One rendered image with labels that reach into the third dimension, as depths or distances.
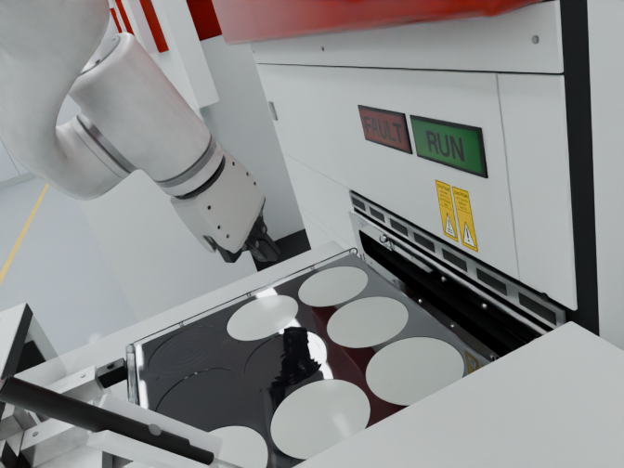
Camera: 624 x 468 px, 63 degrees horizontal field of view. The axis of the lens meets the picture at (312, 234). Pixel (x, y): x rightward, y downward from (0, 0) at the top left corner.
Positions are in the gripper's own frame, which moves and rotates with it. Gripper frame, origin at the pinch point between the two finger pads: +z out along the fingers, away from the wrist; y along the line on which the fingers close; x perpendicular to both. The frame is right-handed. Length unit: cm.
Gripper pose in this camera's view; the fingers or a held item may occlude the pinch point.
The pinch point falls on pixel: (263, 247)
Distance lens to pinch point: 69.4
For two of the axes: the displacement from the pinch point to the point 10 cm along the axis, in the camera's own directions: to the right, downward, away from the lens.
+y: -3.3, 8.1, -4.9
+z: 4.4, 5.9, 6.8
